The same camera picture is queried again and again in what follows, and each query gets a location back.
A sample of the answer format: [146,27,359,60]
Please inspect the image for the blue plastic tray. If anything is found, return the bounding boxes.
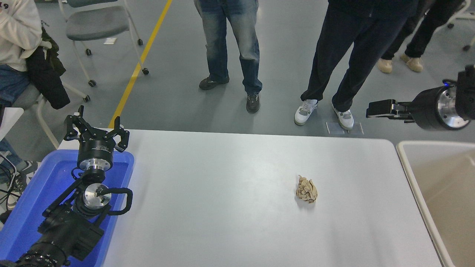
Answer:
[0,149,135,267]

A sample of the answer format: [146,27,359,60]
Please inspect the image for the dark green garment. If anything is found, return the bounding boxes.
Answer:
[37,20,67,76]

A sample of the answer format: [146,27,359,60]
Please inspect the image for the seated person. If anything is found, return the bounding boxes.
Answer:
[0,0,52,210]

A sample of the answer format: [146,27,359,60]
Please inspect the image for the white side table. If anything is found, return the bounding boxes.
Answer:
[0,107,24,141]

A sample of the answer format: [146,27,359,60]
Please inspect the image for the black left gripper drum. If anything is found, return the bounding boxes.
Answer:
[77,131,115,167]

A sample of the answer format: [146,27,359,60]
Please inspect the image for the white-legged wheeled chair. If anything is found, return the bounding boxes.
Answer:
[447,0,475,52]

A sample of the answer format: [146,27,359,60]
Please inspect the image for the grey chair white legs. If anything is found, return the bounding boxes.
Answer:
[13,82,91,149]

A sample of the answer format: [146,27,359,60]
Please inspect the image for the large pale bin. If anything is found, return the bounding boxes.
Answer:
[396,140,475,267]

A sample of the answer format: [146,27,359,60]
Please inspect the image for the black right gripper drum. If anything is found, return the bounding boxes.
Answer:
[410,86,461,131]

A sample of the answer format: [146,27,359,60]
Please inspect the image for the black garment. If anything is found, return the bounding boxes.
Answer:
[24,46,71,110]

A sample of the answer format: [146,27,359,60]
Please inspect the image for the standing person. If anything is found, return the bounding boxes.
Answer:
[193,0,263,114]
[377,0,466,74]
[294,0,422,131]

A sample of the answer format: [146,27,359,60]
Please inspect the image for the crumpled tan paper ball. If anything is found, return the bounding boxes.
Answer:
[296,175,318,204]

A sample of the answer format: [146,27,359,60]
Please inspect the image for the grey wheeled chair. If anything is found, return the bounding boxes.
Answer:
[58,0,150,88]

